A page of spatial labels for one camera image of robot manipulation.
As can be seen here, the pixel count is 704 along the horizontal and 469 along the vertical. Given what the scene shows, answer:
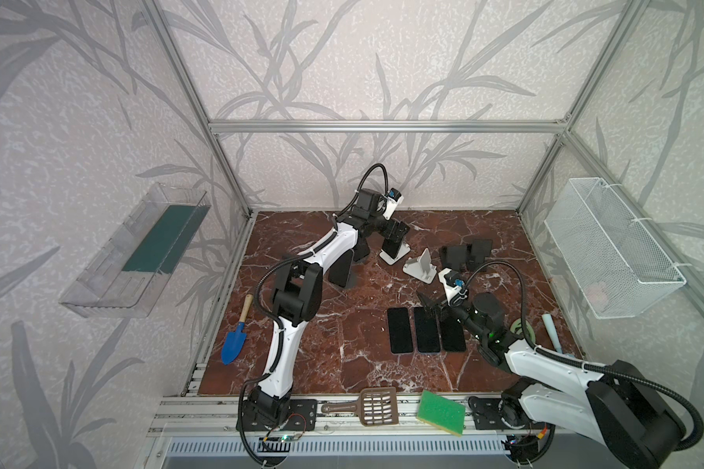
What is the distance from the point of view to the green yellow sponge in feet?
2.38

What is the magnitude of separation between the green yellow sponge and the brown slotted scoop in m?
0.07

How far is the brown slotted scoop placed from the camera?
Answer: 75 centimetres
